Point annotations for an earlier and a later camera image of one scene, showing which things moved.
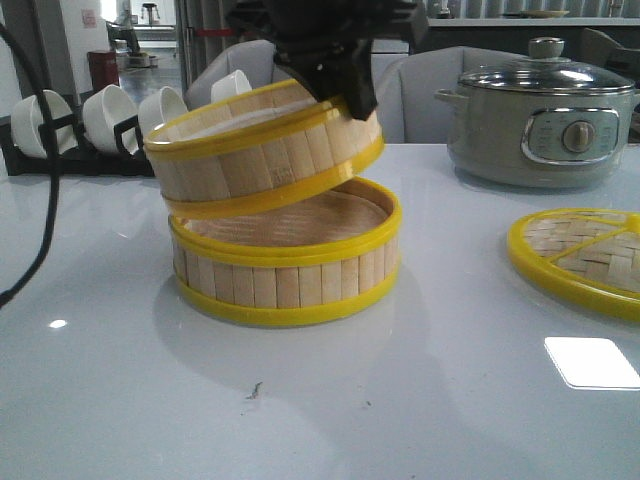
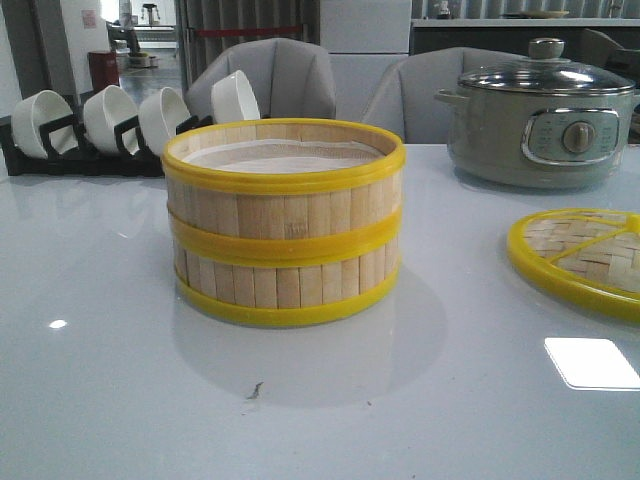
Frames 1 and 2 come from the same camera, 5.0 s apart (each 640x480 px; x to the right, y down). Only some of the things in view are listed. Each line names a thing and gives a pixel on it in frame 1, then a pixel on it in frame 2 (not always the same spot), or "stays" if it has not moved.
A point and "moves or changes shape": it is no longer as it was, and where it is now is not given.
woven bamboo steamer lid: (591, 255) stays
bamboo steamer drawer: (242, 150) moves or changes shape
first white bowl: (28, 124) stays
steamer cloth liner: (232, 119) → (284, 155)
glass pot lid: (548, 71) stays
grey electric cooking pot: (536, 140) stays
